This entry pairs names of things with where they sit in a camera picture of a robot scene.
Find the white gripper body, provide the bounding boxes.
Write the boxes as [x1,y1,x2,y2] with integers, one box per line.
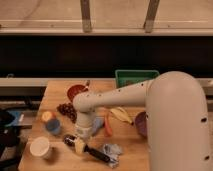
[75,124,92,139]

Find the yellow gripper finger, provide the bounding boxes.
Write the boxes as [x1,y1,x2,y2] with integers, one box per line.
[74,138,86,155]

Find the black handled brush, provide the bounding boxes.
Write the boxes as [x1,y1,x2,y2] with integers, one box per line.
[63,134,110,163]

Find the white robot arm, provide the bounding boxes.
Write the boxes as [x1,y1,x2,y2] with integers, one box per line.
[73,71,213,171]

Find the blue sponge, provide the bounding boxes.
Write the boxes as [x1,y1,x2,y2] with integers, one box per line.
[92,117,104,136]

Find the orange carrot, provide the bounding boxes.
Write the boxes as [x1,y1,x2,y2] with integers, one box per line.
[104,114,113,136]

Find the bunch of dark grapes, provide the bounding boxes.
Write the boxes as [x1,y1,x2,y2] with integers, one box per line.
[57,103,77,123]

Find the crumpled blue cloth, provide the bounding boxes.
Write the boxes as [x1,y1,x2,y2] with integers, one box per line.
[102,143,123,168]

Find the wooden table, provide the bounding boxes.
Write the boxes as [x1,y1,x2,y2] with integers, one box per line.
[19,80,150,171]

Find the yellow banana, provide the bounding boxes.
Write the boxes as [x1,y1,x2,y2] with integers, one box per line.
[110,107,134,125]

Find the white cup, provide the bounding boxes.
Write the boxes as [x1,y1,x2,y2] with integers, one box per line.
[30,137,52,159]

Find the yellow orange fruit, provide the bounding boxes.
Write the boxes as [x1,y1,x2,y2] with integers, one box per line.
[41,111,55,123]

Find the red bowl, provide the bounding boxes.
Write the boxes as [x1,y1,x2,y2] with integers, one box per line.
[67,84,88,101]

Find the spoon in red bowl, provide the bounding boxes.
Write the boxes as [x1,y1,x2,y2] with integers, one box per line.
[85,80,90,89]

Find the green plastic tray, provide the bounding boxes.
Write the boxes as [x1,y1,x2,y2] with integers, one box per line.
[115,69,160,88]

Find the black blue equipment at left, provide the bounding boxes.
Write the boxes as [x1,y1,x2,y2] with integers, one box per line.
[0,109,24,171]

